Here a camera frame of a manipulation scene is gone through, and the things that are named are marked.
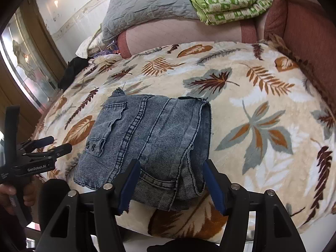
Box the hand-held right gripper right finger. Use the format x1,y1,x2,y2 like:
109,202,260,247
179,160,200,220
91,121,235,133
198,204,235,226
202,159,302,252

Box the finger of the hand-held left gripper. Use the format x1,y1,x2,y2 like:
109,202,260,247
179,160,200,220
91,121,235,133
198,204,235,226
25,143,73,161
22,136,55,152

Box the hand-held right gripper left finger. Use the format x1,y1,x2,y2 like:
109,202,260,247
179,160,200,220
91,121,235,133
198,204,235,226
34,159,141,252

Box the grey-blue denim pants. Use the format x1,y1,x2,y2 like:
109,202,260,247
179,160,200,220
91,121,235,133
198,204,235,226
73,88,212,211

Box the person's left hand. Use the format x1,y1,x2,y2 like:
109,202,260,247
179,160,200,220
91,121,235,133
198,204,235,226
0,175,38,216

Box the black cloth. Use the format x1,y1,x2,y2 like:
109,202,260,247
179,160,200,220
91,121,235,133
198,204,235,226
58,57,89,90

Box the wooden door with glass panel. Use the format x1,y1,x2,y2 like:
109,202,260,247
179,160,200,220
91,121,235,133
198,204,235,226
0,0,68,122

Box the white crumpled cloth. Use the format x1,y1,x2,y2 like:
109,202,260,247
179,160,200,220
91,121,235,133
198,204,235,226
76,25,106,59

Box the purple patterned cloth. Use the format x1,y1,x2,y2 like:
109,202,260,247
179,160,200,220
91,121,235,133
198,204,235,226
93,41,121,58

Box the leaf print blanket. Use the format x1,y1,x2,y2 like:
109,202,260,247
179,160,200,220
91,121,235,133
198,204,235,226
31,41,336,244

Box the brown ruffled sofa cover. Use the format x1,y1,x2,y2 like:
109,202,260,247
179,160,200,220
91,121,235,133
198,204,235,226
268,33,336,111

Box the red and pink sofa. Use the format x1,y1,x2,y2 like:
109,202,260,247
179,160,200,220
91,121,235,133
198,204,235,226
117,0,336,108

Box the grey quilted pillow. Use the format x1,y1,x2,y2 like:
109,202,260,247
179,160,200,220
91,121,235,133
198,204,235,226
101,0,200,42

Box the green patterned folded quilt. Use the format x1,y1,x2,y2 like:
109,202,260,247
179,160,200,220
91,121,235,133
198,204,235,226
174,0,278,26

